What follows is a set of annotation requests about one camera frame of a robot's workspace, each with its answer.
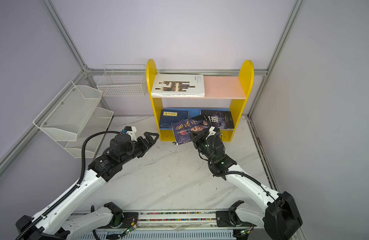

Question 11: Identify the dark purple illustrated book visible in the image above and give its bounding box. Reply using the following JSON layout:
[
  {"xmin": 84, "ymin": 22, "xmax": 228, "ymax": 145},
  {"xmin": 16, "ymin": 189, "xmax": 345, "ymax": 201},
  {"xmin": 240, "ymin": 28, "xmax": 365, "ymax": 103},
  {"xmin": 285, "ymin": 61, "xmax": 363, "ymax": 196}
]
[{"xmin": 171, "ymin": 115, "xmax": 211, "ymax": 145}]

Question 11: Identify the navy book Sunzi yellow label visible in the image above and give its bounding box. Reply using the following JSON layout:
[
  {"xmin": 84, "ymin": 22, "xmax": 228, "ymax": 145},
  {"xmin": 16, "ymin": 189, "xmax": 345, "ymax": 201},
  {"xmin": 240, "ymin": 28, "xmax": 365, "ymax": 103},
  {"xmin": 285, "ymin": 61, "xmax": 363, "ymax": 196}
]
[{"xmin": 158, "ymin": 109, "xmax": 189, "ymax": 129}]

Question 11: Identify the black book white lettering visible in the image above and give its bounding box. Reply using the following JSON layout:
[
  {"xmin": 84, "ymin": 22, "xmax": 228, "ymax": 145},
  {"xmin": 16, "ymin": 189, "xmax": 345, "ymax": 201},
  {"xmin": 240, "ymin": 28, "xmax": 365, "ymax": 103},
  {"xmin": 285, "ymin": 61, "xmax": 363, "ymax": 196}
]
[{"xmin": 201, "ymin": 110, "xmax": 234, "ymax": 130}]

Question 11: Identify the white book La Dame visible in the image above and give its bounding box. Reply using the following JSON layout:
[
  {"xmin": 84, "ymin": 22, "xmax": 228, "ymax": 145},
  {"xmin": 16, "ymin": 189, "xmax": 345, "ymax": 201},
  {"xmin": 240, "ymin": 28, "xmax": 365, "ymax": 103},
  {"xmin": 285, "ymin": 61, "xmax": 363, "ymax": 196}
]
[{"xmin": 151, "ymin": 74, "xmax": 205, "ymax": 98}]

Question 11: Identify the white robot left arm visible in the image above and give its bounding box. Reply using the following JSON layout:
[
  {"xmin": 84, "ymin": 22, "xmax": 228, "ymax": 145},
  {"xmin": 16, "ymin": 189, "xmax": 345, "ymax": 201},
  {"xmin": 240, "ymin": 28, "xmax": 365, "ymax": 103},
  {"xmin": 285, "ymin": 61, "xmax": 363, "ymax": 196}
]
[{"xmin": 15, "ymin": 126, "xmax": 159, "ymax": 240}]

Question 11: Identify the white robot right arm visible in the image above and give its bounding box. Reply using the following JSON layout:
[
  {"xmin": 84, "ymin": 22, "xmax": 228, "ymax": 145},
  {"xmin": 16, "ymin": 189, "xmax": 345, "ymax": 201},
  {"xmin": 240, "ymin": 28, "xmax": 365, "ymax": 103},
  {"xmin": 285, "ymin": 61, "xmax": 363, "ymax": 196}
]
[{"xmin": 190, "ymin": 128, "xmax": 303, "ymax": 240}]

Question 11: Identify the white mesh two-tier rack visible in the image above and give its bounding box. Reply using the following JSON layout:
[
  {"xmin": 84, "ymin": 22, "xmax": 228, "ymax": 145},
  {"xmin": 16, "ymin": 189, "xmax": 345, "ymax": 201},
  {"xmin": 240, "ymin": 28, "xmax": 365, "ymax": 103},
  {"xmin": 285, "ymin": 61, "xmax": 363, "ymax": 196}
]
[{"xmin": 33, "ymin": 82, "xmax": 113, "ymax": 159}]

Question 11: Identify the yellow shelf unit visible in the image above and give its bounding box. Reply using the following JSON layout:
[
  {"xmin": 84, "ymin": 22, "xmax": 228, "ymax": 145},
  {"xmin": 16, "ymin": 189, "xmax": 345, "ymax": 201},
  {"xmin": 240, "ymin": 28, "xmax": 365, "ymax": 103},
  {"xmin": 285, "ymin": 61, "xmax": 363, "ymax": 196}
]
[{"xmin": 146, "ymin": 59, "xmax": 254, "ymax": 142}]

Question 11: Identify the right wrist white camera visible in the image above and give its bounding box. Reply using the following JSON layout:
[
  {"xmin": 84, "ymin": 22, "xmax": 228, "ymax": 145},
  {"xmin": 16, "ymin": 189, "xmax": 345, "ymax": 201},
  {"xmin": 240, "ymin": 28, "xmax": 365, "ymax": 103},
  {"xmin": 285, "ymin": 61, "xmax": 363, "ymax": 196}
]
[{"xmin": 207, "ymin": 126, "xmax": 220, "ymax": 137}]

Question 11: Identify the black corrugated left cable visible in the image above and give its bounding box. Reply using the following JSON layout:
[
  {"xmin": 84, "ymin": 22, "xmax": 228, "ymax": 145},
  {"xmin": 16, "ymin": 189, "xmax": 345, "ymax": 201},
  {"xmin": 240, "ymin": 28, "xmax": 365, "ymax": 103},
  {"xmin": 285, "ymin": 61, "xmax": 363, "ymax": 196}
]
[{"xmin": 14, "ymin": 130, "xmax": 122, "ymax": 240}]

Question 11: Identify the white wire basket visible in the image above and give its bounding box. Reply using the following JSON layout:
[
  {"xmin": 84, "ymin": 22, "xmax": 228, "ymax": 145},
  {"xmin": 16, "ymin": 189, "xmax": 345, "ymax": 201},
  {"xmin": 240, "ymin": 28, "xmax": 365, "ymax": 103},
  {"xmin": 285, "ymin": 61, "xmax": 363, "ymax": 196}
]
[{"xmin": 96, "ymin": 65, "xmax": 147, "ymax": 97}]

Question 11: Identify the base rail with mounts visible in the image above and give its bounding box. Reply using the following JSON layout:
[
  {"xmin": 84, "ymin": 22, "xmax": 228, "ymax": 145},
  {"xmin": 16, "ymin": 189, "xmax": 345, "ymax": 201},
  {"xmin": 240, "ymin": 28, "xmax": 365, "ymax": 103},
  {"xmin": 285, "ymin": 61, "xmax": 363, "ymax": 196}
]
[{"xmin": 80, "ymin": 204, "xmax": 266, "ymax": 240}]

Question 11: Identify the aluminium frame rail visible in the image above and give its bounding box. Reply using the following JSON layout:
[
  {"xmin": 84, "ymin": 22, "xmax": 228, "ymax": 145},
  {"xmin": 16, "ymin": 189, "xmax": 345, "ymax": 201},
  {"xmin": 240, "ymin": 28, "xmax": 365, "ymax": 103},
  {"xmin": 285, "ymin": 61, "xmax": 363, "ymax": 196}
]
[{"xmin": 0, "ymin": 1, "xmax": 305, "ymax": 182}]

